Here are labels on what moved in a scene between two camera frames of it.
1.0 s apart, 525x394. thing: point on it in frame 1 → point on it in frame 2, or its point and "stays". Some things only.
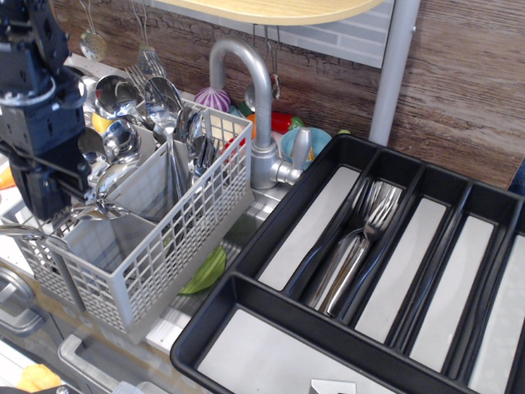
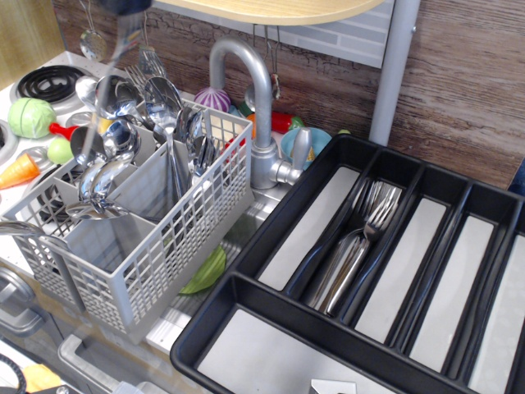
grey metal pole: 402,29 stays
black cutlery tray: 385,275 stays
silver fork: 58,217 → 128,27
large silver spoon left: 116,97 stays
